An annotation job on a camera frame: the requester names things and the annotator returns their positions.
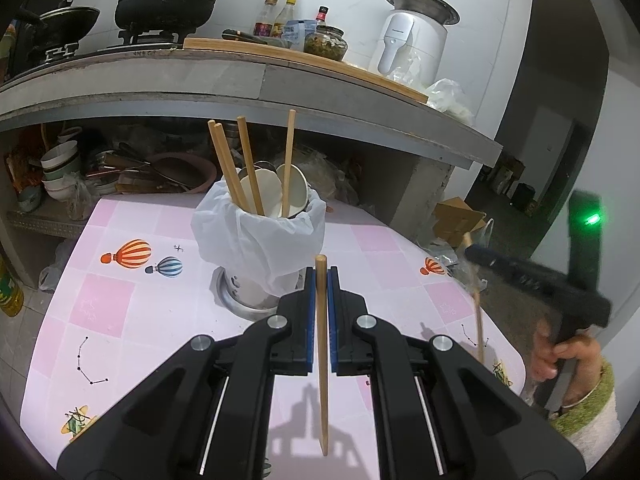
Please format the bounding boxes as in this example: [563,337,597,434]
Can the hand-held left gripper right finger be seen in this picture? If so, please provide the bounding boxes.
[327,266,587,480]

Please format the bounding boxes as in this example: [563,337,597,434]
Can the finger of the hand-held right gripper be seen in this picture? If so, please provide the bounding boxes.
[465,245,568,306]

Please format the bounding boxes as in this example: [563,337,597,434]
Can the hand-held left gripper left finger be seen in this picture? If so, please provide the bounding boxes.
[56,265,317,480]

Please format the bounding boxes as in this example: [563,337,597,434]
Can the patterned ceramic utensil cup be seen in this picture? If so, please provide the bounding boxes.
[222,267,301,311]

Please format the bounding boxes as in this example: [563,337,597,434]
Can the white ceramic spoon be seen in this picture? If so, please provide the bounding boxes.
[276,162,308,216]
[240,167,283,218]

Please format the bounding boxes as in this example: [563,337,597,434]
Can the person's right forearm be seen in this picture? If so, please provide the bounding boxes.
[547,360,621,466]

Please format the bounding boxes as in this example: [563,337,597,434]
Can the person's right hand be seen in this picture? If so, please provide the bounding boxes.
[531,327,603,383]

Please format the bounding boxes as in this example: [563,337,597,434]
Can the cardboard box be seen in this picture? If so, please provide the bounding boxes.
[431,196,488,248]

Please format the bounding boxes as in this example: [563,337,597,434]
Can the black bin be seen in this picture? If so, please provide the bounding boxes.
[512,182,536,213]

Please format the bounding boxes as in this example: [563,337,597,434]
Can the gold bangle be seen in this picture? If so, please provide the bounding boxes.
[562,360,603,408]

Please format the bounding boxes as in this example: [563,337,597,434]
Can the steel dish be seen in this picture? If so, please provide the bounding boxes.
[216,266,281,322]

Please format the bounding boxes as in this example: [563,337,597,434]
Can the beige sack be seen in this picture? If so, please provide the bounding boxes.
[295,147,361,206]

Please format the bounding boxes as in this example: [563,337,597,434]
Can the clear plastic bag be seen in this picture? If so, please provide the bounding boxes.
[427,77,476,126]

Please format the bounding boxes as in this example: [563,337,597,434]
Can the pink basin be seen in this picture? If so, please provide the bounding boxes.
[150,152,218,193]

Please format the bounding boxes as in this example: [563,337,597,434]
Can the grey concrete counter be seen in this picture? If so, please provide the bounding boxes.
[0,49,503,221]

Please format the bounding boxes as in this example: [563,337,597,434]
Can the white air fryer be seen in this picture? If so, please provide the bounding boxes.
[376,9,448,86]

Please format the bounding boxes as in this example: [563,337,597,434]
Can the stack of steel plates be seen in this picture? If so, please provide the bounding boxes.
[85,150,151,196]

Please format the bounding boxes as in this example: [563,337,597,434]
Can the wooden cutting board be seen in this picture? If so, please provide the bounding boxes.
[182,36,430,105]

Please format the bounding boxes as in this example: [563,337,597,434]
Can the clear bag of food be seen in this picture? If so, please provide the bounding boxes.
[67,172,98,221]

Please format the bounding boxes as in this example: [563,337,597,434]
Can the white plastic bag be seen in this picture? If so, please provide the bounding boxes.
[39,237,76,293]

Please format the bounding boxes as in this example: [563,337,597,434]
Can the steel basin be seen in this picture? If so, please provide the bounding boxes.
[382,0,460,26]

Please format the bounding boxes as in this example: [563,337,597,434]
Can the glass pickle jar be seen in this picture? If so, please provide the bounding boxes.
[303,25,348,62]

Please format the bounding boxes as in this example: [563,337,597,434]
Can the blue packet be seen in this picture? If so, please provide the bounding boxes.
[285,19,318,51]

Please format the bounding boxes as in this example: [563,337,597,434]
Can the stack of ceramic bowls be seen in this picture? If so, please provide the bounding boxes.
[40,141,83,206]

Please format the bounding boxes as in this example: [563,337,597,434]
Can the dark sauce bottle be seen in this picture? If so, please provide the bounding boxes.
[252,0,278,38]

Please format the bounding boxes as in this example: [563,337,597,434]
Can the cooking oil bottle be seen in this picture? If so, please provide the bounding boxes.
[0,255,25,317]

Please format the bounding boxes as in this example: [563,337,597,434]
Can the yellow cap bottle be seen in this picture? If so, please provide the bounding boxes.
[272,0,297,38]

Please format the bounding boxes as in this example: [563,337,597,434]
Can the teal bowl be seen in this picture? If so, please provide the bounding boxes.
[17,185,43,213]

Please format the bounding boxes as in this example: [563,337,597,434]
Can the gas stove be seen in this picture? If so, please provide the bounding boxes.
[42,30,183,63]

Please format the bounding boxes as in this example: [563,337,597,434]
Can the orange packets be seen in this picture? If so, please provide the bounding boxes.
[5,140,46,196]

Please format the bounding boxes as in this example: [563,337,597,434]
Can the black wok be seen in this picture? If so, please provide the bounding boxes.
[17,5,101,43]

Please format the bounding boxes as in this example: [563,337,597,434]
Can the black handle knife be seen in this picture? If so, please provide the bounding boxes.
[222,29,293,51]

